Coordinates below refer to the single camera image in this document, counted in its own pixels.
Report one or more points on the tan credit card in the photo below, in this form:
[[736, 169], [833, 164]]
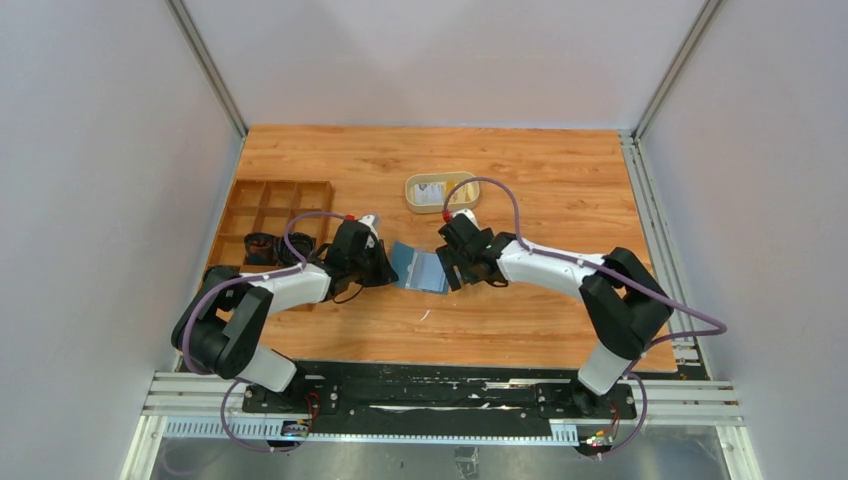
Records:
[[464, 194]]

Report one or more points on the card in tray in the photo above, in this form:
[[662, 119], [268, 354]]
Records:
[[429, 193]]

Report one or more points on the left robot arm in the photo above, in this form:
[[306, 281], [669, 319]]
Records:
[[219, 332]]

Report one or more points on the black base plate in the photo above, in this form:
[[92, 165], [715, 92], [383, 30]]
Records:
[[438, 400]]

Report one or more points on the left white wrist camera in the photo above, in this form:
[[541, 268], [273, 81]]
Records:
[[372, 222]]

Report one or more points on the brown compartment organizer tray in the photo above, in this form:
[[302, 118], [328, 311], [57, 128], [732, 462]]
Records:
[[258, 213]]

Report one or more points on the beige oval tray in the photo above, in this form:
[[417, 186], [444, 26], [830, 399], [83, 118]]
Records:
[[445, 177]]

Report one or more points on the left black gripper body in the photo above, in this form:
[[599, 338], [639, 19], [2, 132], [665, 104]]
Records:
[[363, 269]]

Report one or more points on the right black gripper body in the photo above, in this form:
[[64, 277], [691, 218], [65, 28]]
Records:
[[468, 273]]

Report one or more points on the blue card holder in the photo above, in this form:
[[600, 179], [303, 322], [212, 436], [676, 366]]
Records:
[[418, 270]]

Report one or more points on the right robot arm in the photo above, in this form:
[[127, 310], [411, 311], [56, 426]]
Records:
[[624, 303]]

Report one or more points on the aluminium frame rail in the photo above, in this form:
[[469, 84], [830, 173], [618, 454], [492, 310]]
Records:
[[687, 351]]

